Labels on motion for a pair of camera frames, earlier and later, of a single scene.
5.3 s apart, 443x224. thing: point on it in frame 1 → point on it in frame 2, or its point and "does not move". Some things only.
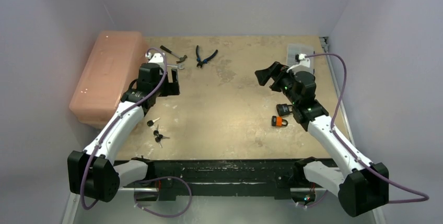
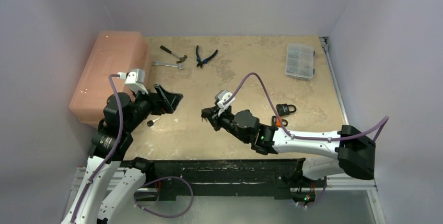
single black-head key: (150, 122) does not move
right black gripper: (277, 78) → (216, 117)
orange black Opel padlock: (277, 121) does not move
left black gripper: (171, 89) → (171, 99)
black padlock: (283, 109) does not move
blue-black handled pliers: (204, 60) does not move
